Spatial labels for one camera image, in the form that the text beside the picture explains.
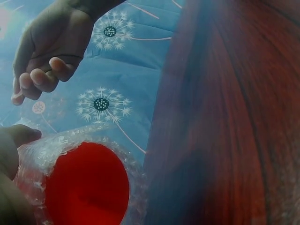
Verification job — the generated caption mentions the person's left hand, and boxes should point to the person's left hand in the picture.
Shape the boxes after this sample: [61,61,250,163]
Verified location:
[0,124,43,225]

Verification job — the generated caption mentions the person's right hand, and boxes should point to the person's right hand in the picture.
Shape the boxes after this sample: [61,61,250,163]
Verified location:
[10,0,95,105]

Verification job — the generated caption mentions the clear bubble wrap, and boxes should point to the clear bubble wrap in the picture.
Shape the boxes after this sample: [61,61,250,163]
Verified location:
[13,123,152,225]

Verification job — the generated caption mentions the red cup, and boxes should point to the red cup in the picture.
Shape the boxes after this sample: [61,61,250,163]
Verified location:
[44,141,131,225]

